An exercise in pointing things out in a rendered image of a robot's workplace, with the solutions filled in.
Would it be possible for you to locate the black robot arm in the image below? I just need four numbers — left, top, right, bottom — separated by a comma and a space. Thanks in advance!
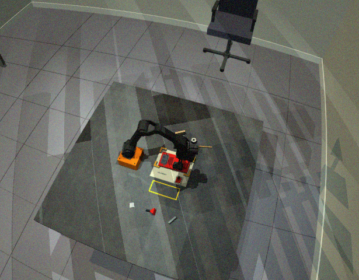
121, 120, 198, 162

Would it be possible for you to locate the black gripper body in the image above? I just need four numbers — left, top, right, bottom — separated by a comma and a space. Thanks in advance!
172, 151, 186, 171

